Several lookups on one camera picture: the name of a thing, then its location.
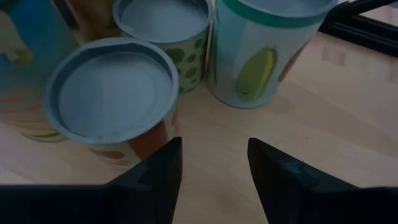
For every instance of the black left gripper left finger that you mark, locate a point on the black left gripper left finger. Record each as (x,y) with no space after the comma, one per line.
(124,202)

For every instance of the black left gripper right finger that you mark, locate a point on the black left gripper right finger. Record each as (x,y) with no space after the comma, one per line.
(311,202)

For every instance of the corn label tin can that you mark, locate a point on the corn label tin can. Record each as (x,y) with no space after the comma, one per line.
(255,62)

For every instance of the brown label tin can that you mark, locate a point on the brown label tin can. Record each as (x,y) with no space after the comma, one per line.
(93,18)

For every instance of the black aluminium table frame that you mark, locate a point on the black aluminium table frame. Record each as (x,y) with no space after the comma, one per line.
(357,34)

